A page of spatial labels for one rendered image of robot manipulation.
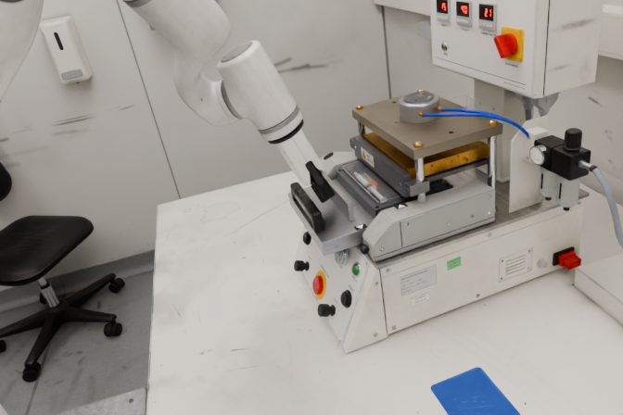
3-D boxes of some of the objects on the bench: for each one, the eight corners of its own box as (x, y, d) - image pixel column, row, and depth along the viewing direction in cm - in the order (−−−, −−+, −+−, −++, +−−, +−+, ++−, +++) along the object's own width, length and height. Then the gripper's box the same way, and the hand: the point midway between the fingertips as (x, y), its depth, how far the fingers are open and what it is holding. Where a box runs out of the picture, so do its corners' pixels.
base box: (479, 199, 133) (479, 141, 125) (591, 275, 101) (601, 203, 93) (294, 260, 121) (282, 200, 114) (353, 369, 89) (342, 295, 81)
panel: (296, 263, 119) (315, 194, 114) (342, 346, 93) (370, 262, 88) (288, 262, 119) (308, 193, 113) (332, 346, 93) (361, 261, 87)
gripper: (311, 125, 82) (358, 203, 91) (287, 103, 95) (329, 172, 104) (274, 150, 81) (324, 225, 90) (255, 124, 94) (300, 193, 103)
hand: (323, 190), depth 96 cm, fingers closed, pressing on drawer
